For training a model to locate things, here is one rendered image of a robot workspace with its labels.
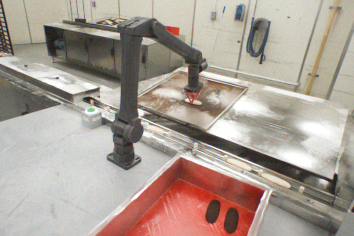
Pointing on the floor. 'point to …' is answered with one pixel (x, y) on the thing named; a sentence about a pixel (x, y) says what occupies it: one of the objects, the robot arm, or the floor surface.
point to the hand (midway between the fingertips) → (193, 100)
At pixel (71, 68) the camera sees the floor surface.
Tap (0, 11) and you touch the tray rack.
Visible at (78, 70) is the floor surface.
